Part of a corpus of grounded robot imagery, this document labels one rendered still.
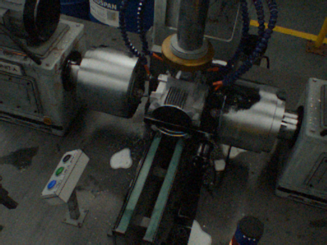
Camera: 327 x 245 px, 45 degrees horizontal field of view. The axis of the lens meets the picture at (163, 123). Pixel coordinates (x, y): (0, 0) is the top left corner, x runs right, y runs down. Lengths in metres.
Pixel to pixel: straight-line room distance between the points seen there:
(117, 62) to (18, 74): 0.36
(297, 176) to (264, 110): 0.28
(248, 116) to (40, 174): 0.79
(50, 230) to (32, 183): 0.21
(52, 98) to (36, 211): 0.41
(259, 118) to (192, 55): 0.30
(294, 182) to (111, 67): 0.77
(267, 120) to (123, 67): 0.52
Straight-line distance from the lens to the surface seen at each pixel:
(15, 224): 1.48
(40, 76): 1.47
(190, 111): 1.36
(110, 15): 2.97
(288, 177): 1.49
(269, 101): 1.36
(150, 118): 1.40
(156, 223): 1.29
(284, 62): 3.50
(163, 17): 1.55
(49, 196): 1.20
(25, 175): 1.58
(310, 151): 1.37
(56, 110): 1.56
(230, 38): 1.54
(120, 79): 1.38
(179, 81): 1.39
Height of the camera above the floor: 2.07
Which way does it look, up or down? 48 degrees down
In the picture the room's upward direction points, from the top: 6 degrees clockwise
